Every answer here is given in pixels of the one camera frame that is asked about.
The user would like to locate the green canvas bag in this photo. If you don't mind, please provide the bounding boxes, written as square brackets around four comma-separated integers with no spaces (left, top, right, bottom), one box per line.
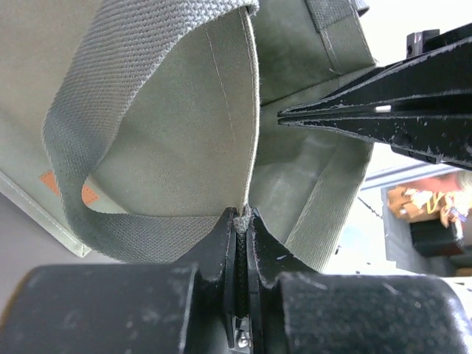
[1,1,374,271]

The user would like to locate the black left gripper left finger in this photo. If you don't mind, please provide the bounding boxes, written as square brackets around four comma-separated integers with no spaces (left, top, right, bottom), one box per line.
[1,208,236,353]

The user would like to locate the cardboard boxes in background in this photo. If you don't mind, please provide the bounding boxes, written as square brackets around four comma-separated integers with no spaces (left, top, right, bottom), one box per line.
[386,170,471,257]

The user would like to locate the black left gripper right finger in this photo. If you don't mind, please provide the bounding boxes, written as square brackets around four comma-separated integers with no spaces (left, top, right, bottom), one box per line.
[246,212,471,353]

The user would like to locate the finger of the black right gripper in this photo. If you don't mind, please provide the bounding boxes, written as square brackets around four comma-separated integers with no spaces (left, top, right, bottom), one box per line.
[279,112,471,166]
[279,24,471,115]

